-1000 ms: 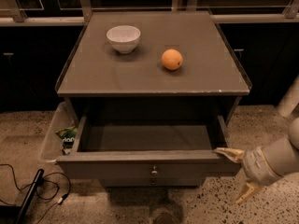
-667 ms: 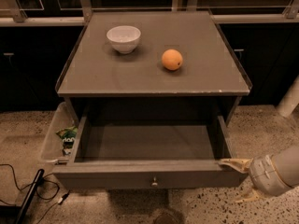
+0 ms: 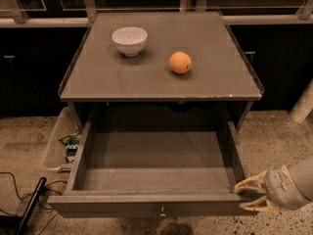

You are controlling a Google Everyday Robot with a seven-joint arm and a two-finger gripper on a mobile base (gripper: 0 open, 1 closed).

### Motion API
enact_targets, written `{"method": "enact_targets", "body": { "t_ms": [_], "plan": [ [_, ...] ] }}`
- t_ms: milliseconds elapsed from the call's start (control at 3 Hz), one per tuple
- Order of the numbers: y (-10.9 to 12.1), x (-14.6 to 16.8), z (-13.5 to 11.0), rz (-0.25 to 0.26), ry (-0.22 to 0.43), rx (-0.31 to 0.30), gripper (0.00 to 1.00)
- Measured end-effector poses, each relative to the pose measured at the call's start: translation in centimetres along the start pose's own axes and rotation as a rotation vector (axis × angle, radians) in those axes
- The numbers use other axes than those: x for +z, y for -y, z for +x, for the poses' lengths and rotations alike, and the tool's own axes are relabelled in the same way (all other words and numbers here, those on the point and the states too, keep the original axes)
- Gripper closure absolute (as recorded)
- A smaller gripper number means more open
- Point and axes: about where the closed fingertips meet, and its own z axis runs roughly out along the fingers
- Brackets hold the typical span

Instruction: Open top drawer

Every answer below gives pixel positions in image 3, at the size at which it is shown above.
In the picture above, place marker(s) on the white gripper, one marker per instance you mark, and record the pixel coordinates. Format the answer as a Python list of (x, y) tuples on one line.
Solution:
[(276, 186)]

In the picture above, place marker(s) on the grey top drawer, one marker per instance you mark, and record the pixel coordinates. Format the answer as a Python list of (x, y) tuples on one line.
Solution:
[(138, 172)]

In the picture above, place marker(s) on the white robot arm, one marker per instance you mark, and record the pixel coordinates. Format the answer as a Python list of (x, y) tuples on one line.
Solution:
[(278, 147)]

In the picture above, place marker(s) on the grey drawer cabinet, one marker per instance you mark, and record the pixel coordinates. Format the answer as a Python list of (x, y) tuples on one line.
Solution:
[(219, 71)]

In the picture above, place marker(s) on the orange fruit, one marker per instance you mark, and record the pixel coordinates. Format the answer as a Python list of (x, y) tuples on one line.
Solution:
[(180, 62)]

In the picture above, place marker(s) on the green snack bag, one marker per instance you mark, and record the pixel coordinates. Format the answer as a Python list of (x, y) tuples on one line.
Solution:
[(71, 143)]

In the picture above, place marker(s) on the white ceramic bowl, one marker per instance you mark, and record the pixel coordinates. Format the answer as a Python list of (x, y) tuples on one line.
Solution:
[(130, 40)]

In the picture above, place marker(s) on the clear plastic bin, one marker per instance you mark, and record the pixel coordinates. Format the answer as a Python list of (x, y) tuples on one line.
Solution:
[(55, 155)]

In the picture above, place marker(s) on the black stand leg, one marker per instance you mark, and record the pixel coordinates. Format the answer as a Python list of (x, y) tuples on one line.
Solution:
[(31, 206)]

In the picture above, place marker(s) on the metal railing frame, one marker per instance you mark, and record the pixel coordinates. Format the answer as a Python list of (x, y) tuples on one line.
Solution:
[(72, 13)]

